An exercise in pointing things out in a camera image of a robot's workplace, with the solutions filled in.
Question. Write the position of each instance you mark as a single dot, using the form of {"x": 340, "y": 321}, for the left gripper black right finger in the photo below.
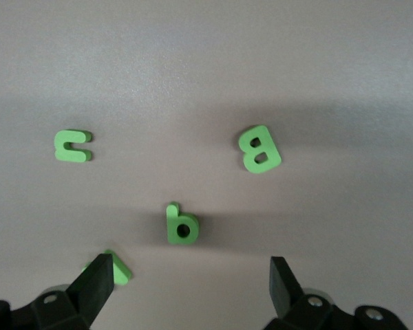
{"x": 285, "y": 295}

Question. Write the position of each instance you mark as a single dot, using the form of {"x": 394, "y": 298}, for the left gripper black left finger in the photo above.
{"x": 93, "y": 292}

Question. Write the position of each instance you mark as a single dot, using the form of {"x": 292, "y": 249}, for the green foam letter b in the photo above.
{"x": 172, "y": 220}
{"x": 246, "y": 151}

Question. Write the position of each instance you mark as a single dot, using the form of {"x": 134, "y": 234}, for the green foam letter u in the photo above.
{"x": 60, "y": 144}

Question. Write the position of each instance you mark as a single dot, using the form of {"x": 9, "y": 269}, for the green foam letter N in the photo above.
{"x": 122, "y": 273}

